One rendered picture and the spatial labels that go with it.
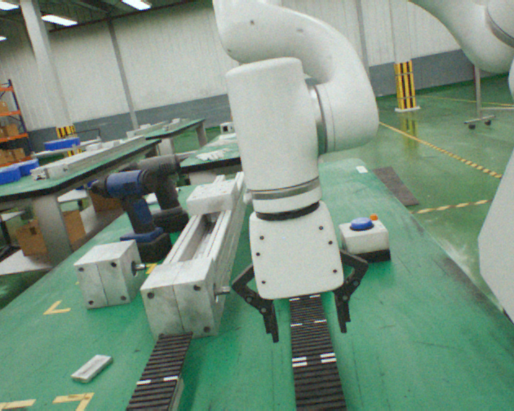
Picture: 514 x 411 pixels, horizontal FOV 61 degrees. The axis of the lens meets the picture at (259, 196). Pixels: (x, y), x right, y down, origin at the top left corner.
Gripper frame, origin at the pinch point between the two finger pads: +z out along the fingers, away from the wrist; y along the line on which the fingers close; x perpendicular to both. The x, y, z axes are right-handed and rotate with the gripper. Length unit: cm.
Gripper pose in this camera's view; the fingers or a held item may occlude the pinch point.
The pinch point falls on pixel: (307, 323)
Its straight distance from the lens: 56.6
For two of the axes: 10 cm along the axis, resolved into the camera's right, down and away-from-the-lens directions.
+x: 0.3, -2.5, 9.7
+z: 1.8, 9.5, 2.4
